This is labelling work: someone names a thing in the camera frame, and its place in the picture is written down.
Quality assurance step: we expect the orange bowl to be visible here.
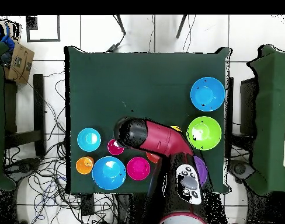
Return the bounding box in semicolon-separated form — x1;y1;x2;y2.
145;151;161;165

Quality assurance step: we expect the crimson cup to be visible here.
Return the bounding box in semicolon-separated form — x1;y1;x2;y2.
106;138;125;156

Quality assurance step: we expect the dark green tablecloth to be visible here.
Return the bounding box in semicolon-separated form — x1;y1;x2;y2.
64;45;232;194

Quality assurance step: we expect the crimson small bowl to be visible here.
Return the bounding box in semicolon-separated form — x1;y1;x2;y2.
126;156;151;181

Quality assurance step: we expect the small blue bowl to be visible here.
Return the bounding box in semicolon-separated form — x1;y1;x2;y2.
77;127;102;153

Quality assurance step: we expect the large blue bowl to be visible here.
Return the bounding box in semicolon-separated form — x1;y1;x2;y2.
91;155;127;191
190;76;227;112

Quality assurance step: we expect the large green bowl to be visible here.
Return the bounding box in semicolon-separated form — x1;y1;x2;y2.
186;115;223;151

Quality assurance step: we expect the orange cup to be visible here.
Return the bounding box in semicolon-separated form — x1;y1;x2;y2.
75;156;95;175

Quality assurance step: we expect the large purple bowl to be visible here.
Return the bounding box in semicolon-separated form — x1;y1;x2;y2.
193;155;208;187

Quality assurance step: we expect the black power adapter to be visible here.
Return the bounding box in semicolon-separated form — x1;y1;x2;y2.
106;43;120;53

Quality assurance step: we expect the black power brick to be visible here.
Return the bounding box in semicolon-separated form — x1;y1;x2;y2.
81;193;95;216

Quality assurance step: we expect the black tripod leg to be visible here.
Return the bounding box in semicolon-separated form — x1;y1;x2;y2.
113;15;127;36
175;15;188;39

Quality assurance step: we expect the black equipment box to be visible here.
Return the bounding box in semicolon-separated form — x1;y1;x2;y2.
239;78;259;136

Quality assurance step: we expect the grey stand base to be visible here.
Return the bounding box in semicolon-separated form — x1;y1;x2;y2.
227;159;256;184

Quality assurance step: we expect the cardboard box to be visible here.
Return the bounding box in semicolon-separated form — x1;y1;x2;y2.
4;42;35;85

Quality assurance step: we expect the blue cloth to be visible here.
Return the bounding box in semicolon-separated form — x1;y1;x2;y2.
0;23;16;51

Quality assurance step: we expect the black cable tangle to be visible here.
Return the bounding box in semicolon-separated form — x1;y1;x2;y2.
4;69;117;224

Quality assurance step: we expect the black bench frame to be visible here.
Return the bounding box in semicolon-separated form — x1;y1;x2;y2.
4;73;46;157

